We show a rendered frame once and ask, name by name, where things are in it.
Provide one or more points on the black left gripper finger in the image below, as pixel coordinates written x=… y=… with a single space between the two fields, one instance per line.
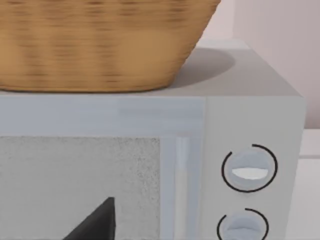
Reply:
x=102 y=222

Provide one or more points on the pale microwave door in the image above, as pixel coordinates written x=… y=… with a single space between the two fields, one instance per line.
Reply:
x=100 y=120

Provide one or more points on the pale microwave knob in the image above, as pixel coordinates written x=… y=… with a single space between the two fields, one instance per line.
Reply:
x=243 y=226
x=249 y=168

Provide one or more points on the woven wicker basket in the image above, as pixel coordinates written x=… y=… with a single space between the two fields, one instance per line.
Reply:
x=95 y=45

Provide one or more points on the pale microwave oven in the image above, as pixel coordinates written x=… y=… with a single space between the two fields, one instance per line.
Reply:
x=250 y=117

